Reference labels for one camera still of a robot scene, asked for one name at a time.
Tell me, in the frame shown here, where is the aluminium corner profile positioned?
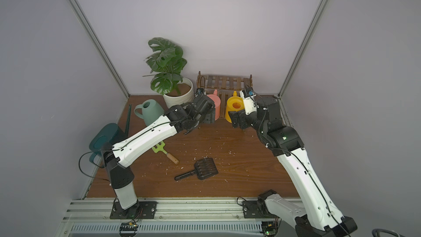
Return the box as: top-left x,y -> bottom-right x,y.
277,0 -> 342,98
52,0 -> 130,99

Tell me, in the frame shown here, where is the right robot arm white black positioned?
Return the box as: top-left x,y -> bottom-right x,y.
229,91 -> 357,237

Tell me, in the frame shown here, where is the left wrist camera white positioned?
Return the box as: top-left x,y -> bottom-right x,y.
195,88 -> 206,96

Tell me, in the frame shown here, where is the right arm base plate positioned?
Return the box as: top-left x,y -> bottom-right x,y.
241,190 -> 276,219

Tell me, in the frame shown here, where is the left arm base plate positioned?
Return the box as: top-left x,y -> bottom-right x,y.
110,201 -> 157,220

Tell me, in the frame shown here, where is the aluminium mounting rail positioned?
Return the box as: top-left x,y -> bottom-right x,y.
54,197 -> 343,237

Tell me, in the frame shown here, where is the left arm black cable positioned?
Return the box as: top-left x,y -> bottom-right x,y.
78,150 -> 111,182

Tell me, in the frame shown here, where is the left small circuit board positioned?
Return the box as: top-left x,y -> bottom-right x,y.
119,222 -> 139,237

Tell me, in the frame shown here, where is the small circuit board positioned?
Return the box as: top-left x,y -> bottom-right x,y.
262,221 -> 278,237
119,222 -> 139,237

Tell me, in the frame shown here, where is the yellow watering can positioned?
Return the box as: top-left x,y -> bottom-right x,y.
225,91 -> 244,123

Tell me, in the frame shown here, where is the green monstera plant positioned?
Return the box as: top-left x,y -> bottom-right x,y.
145,37 -> 187,96

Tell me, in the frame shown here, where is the dark green watering can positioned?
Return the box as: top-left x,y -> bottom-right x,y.
89,104 -> 132,165

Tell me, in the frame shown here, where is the black plastic sifting scoop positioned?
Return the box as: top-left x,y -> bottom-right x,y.
174,158 -> 219,181

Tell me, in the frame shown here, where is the sage green watering can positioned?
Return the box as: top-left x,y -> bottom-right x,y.
134,99 -> 164,126

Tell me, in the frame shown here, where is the white ribbed plant pot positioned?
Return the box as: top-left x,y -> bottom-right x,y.
163,77 -> 194,108

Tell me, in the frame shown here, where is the green hand rake wooden handle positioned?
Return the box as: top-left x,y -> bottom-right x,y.
152,141 -> 179,165

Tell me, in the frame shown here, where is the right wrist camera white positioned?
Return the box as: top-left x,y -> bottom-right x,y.
240,87 -> 257,115

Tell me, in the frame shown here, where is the right small circuit board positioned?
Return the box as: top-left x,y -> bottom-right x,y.
262,221 -> 278,237

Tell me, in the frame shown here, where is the pink watering can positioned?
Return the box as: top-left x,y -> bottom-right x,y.
207,89 -> 221,121

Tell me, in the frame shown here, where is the brown wooden slatted shelf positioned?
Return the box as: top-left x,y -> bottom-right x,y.
196,71 -> 253,119

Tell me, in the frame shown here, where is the left aluminium corner profile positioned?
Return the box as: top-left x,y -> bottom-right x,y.
52,0 -> 130,99

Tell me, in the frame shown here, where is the right aluminium corner profile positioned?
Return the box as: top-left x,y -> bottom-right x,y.
277,0 -> 342,98

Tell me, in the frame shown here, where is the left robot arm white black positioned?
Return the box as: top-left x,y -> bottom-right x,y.
101,94 -> 215,211

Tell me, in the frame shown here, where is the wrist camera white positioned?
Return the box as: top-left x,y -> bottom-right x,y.
240,87 -> 257,115
195,88 -> 206,96

